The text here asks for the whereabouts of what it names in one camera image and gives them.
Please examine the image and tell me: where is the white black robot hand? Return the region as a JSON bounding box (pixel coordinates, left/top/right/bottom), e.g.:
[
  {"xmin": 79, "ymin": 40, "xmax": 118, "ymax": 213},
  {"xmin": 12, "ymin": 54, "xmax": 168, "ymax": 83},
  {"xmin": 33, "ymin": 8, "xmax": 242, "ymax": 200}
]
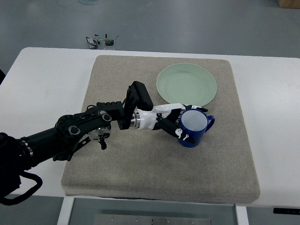
[{"xmin": 130, "ymin": 103, "xmax": 208, "ymax": 148}]

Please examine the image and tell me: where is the blue mug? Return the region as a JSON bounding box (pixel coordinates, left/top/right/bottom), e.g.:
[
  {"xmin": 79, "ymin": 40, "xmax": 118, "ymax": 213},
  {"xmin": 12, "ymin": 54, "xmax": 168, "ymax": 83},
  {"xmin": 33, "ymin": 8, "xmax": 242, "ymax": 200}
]
[{"xmin": 178, "ymin": 109, "xmax": 215, "ymax": 148}]

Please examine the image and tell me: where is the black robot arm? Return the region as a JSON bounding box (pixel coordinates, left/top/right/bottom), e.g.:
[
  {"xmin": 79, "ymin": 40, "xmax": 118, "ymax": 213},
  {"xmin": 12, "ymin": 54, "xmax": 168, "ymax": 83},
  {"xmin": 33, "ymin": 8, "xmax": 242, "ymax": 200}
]
[{"xmin": 0, "ymin": 81, "xmax": 153, "ymax": 205}]

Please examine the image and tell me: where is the light green plate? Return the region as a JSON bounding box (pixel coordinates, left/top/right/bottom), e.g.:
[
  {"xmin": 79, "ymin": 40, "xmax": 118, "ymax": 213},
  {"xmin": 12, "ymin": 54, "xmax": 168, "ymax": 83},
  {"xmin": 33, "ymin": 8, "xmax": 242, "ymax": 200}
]
[{"xmin": 156, "ymin": 63, "xmax": 217, "ymax": 106}]

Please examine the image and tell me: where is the grey fabric cushion mat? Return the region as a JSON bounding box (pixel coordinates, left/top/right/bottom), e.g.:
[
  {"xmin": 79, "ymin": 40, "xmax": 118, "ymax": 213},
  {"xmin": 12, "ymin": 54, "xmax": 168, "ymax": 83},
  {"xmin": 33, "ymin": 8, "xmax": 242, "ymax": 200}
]
[{"xmin": 61, "ymin": 55, "xmax": 260, "ymax": 203}]

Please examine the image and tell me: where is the black table control panel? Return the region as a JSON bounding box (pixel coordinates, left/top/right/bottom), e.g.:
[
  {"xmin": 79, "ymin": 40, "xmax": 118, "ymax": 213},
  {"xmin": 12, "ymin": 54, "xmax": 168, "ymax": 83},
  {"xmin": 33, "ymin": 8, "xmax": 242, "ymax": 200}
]
[{"xmin": 273, "ymin": 208, "xmax": 300, "ymax": 215}]

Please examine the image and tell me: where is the cardboard box corner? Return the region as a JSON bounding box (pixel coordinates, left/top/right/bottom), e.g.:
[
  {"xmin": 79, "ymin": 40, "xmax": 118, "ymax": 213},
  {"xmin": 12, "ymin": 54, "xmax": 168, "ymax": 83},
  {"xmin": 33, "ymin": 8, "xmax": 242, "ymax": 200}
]
[{"xmin": 277, "ymin": 0, "xmax": 300, "ymax": 9}]

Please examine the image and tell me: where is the small electronics wire bundle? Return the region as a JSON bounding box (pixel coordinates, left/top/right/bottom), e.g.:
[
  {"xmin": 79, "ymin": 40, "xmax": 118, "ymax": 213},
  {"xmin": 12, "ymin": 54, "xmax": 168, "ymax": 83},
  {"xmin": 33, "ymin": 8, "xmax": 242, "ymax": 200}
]
[{"xmin": 85, "ymin": 33, "xmax": 120, "ymax": 50}]

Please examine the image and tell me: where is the metal base plate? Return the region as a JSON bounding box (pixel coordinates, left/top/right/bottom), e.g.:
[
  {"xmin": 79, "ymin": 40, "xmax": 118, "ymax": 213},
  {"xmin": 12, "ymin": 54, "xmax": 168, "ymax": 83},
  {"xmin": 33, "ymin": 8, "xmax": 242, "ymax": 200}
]
[{"xmin": 93, "ymin": 214, "xmax": 211, "ymax": 225}]

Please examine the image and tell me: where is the white table frame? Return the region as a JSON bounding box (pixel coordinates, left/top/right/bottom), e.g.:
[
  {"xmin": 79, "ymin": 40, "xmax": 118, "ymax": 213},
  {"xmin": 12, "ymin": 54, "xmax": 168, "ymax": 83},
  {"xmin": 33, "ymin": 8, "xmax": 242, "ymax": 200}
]
[{"xmin": 57, "ymin": 196, "xmax": 249, "ymax": 225}]

